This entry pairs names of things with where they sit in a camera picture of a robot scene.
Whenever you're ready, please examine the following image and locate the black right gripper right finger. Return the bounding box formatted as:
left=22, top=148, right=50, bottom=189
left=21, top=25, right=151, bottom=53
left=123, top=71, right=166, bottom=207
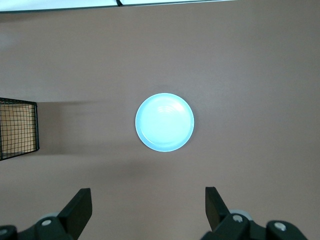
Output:
left=199, top=186, right=308, bottom=240

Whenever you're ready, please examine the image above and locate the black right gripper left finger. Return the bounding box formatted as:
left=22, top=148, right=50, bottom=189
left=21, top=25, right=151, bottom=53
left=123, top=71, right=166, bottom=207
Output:
left=0, top=188, right=92, bottom=240

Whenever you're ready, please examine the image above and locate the light blue round plate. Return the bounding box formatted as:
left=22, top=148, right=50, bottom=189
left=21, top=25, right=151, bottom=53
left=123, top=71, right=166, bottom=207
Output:
left=135, top=92, right=195, bottom=153

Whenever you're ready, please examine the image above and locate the brown table cover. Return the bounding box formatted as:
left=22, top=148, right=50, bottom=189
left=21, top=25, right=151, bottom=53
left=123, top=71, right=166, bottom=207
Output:
left=0, top=0, right=320, bottom=240

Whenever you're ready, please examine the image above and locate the black wire basket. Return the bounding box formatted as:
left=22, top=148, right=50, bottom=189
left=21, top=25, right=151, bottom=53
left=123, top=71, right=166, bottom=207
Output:
left=0, top=97, right=40, bottom=161

